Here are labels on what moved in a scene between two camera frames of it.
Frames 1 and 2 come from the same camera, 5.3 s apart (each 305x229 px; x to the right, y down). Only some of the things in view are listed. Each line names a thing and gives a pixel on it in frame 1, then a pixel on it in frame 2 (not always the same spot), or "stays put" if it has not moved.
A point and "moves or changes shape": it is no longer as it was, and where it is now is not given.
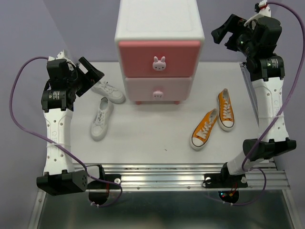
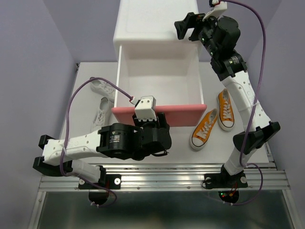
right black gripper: x=229 y=25 to x=191 y=21
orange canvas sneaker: x=203 y=129 stays put
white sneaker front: x=101 y=119 stays put
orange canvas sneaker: x=226 y=117 stays put
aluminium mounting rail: x=181 y=177 stays put
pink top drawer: x=160 y=58 moves or changes shape
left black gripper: x=95 y=75 to x=156 y=124
